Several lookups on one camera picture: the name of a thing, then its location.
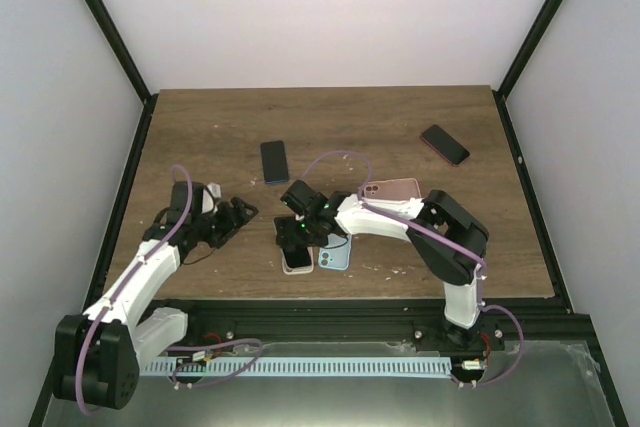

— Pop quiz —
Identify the right black table edge rail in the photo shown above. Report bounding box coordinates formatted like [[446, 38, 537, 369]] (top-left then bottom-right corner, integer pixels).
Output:
[[492, 90, 574, 314]]

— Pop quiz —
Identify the left black table edge rail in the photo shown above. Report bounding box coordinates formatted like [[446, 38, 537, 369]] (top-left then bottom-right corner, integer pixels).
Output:
[[83, 93, 159, 308]]

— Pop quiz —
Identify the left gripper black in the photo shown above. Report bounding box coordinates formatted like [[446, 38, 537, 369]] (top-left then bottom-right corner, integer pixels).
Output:
[[193, 198, 259, 249]]

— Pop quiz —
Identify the beige phone case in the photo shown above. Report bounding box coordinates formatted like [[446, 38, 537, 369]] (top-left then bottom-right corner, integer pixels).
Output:
[[282, 247, 314, 275]]

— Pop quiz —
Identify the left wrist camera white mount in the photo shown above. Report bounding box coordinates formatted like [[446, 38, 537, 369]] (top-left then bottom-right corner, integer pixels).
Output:
[[206, 182, 222, 201]]

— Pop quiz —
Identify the left black frame post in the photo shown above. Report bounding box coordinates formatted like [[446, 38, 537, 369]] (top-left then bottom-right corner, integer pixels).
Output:
[[84, 0, 152, 104]]

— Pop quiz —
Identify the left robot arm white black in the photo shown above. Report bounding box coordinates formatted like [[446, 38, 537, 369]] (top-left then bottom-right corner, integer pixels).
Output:
[[53, 180, 258, 410]]

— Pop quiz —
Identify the white phone black screen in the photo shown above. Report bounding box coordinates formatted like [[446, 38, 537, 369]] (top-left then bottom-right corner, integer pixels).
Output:
[[282, 246, 313, 272]]

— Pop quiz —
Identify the red phone black screen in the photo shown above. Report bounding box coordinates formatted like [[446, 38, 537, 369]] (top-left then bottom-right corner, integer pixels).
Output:
[[420, 124, 470, 166]]

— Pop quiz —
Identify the pink phone case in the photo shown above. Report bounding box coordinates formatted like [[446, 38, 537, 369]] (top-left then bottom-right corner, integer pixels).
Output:
[[363, 178, 421, 201]]

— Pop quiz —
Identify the light blue slotted cable duct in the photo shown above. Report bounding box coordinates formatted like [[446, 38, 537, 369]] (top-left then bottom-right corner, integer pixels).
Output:
[[141, 357, 452, 379]]

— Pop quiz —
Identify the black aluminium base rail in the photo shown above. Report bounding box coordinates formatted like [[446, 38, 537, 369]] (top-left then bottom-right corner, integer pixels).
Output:
[[164, 297, 506, 352]]

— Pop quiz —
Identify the right black frame post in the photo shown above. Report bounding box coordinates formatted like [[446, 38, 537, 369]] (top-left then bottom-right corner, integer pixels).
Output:
[[497, 0, 564, 99]]

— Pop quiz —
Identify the black frame post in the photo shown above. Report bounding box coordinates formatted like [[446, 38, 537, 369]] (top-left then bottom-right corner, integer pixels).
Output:
[[84, 0, 152, 104], [497, 0, 564, 99]]

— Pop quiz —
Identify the black table edge rail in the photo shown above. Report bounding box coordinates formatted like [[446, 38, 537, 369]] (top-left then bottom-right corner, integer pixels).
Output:
[[83, 93, 159, 308], [492, 90, 574, 314]]

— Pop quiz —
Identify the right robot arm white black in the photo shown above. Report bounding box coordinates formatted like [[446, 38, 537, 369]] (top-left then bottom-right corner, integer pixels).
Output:
[[277, 180, 489, 350]]

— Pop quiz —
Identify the blue phone black screen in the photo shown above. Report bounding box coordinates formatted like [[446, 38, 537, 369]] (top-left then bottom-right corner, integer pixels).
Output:
[[260, 140, 290, 184]]

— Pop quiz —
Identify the light blue phone case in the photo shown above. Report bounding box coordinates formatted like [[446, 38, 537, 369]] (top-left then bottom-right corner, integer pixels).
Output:
[[317, 234, 352, 271]]

